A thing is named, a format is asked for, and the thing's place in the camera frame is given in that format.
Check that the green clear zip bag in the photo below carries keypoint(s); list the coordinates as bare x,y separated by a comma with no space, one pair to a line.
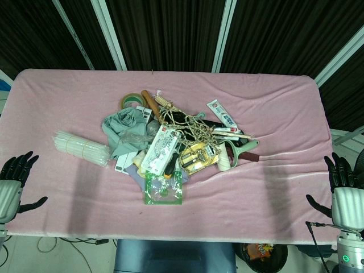
163,189

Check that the packet of wooden sticks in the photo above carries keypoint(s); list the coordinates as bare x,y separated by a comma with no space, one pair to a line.
162,99

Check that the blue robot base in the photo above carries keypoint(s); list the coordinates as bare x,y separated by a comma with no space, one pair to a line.
175,256

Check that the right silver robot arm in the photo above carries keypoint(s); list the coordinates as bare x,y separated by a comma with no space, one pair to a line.
349,250

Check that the grey-green crumpled cloth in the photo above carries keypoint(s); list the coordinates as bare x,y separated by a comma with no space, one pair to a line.
122,125

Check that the black trash bin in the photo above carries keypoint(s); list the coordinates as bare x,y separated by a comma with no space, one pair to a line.
263,257

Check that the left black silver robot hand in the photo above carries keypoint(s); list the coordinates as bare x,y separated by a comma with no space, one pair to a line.
8,187

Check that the white toothpaste tube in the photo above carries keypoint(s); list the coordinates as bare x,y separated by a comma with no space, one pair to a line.
223,112

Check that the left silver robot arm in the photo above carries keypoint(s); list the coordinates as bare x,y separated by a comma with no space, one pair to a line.
2,231

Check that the purple grey flat pouch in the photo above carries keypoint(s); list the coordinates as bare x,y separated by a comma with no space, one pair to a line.
133,173

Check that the white printed flat package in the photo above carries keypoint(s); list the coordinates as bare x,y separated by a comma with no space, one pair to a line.
159,149

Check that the pink tablecloth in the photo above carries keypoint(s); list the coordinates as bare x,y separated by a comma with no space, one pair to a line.
71,199

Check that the white red small tube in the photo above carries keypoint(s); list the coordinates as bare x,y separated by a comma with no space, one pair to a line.
227,129

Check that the yellow card tool package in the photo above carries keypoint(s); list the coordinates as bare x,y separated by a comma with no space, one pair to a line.
196,159

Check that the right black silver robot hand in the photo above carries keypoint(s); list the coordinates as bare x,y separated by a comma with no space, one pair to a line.
345,196

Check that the black orange utility knife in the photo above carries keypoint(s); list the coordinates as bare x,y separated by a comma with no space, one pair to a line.
171,165

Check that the bundle of white straws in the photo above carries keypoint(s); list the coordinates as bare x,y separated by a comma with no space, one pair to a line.
79,149

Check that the green tape roll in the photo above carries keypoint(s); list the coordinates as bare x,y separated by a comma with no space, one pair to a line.
131,99

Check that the clear crumpled plastic bag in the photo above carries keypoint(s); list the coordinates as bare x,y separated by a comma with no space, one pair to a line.
133,139

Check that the green lint roller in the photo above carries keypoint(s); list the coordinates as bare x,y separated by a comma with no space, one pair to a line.
236,150

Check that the white grey socket strip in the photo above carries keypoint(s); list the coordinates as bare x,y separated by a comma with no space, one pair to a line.
145,112

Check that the dark red flat blade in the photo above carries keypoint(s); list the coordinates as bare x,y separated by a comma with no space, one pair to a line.
250,156

